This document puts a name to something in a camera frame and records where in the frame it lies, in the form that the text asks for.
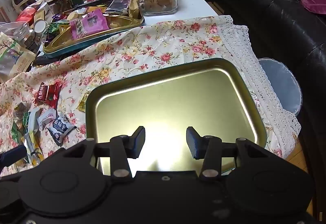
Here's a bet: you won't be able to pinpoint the beige small carton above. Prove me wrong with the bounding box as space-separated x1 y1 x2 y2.
33 8 51 22

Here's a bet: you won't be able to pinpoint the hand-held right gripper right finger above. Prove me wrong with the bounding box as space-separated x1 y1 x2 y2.
186 126 269 179

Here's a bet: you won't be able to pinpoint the small white snack packet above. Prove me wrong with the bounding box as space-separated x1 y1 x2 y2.
36 109 60 131

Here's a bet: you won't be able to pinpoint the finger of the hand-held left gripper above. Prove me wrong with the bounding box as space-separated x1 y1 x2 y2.
0 144 28 169

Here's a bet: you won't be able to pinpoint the trash bin with plastic liner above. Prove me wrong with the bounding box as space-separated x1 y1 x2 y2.
258 58 303 116

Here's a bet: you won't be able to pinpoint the triangular gold tin tray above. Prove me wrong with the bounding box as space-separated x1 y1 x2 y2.
43 10 145 58

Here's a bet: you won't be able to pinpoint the dark foil packet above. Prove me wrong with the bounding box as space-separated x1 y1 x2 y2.
105 0 133 15

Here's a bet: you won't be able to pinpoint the rectangular gold tin tray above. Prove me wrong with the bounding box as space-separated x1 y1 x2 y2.
85 58 268 176

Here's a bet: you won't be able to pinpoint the black pen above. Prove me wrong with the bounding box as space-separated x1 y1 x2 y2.
73 0 114 9

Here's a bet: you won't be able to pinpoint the purple foil candy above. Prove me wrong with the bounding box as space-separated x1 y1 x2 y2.
51 13 68 23

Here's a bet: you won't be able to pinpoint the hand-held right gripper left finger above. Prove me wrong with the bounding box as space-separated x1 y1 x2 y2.
61 126 146 179

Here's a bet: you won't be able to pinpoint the round clear tin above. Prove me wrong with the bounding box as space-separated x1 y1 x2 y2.
46 0 73 15

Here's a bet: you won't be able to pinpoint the grey white snack packet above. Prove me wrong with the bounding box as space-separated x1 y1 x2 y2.
28 108 42 135

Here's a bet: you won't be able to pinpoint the pink snack packet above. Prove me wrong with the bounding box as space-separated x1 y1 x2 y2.
69 8 109 41

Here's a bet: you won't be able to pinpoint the black flat packet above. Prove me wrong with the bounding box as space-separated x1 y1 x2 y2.
33 54 65 66

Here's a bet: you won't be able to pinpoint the floral tablecloth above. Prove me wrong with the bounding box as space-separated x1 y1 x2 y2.
0 15 302 179

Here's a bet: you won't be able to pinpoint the red plastic packaging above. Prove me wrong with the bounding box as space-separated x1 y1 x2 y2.
17 7 37 23

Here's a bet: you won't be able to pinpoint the red snack packet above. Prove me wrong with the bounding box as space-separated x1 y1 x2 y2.
34 81 63 109

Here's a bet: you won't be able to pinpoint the green and white snack packet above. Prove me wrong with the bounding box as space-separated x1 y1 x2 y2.
10 122 26 144

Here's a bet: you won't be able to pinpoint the beige snack packet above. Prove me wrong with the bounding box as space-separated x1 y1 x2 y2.
129 0 141 18

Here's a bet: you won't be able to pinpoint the gold candy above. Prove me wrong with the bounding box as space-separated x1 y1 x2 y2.
78 91 90 112

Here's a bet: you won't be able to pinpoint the black leather sofa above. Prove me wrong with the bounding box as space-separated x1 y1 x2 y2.
178 0 326 214

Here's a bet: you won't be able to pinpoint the kraft paper bag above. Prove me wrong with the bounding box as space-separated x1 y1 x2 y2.
0 31 37 83

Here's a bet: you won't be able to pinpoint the clear packet of dark fruit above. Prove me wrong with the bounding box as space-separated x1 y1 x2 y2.
13 103 29 124

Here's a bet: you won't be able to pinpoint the white round lid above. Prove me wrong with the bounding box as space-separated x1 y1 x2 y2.
33 19 50 36

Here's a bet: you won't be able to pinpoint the small glass jar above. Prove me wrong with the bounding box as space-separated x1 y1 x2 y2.
13 22 36 48

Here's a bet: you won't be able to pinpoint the silver and yellow snack packet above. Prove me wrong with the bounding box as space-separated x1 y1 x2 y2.
24 131 43 164

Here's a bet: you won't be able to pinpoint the white and navy snack packet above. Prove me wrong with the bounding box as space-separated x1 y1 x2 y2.
46 115 77 146

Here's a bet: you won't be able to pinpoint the green foil candies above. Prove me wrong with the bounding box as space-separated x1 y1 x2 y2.
42 22 63 44

